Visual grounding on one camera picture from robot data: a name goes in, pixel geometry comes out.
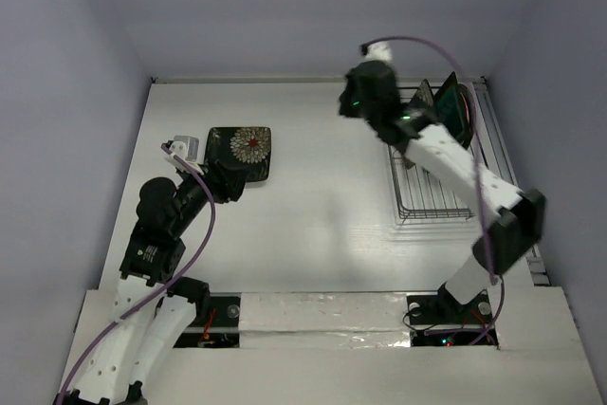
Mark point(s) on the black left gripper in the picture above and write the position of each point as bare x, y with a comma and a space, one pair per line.
226, 182

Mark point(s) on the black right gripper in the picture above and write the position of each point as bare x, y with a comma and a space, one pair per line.
351, 93

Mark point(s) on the black floral square plate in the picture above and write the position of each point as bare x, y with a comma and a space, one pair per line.
245, 148

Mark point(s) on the teal square glazed plate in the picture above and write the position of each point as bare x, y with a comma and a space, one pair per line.
450, 108

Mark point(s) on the cream bird round plate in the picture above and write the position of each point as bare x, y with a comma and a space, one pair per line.
469, 133

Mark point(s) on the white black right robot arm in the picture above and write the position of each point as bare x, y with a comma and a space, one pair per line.
510, 219

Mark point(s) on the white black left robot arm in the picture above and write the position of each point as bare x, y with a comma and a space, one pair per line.
154, 300

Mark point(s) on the silver foil covered board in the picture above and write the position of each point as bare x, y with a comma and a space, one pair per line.
323, 321

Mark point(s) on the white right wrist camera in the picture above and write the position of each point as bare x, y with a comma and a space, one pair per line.
379, 51

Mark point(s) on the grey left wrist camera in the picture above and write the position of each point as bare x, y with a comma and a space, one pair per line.
182, 149

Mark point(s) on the dark wire dish rack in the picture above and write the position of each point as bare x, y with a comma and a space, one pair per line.
420, 197

